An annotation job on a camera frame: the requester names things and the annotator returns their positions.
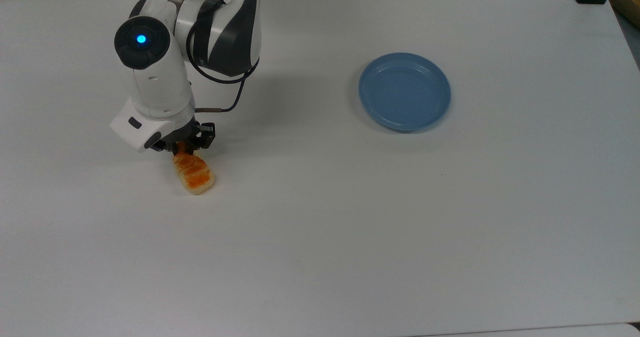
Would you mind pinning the blue round plate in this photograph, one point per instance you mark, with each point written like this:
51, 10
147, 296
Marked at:
404, 92

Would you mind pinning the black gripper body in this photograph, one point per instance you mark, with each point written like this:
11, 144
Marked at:
184, 139

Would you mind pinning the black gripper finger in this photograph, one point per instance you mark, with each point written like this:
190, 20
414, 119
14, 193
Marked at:
207, 134
161, 147

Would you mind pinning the toy bread with orange topping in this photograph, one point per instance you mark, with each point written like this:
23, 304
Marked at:
195, 174

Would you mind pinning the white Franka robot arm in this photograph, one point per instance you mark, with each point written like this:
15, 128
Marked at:
160, 77

